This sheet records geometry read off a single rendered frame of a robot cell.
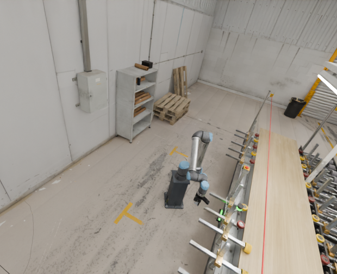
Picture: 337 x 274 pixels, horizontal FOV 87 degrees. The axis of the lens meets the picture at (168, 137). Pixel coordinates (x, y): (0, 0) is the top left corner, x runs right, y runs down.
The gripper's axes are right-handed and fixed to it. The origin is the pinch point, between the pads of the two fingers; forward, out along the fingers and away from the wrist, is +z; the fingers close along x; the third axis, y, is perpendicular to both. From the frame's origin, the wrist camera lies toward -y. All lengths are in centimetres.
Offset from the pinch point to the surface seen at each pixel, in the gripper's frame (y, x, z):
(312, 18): -92, -778, -252
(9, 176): 232, 81, 34
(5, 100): 233, 55, -68
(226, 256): -48, 24, 20
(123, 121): 216, -131, 33
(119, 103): 228, -130, -6
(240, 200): -49, -61, 21
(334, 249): -142, -29, -7
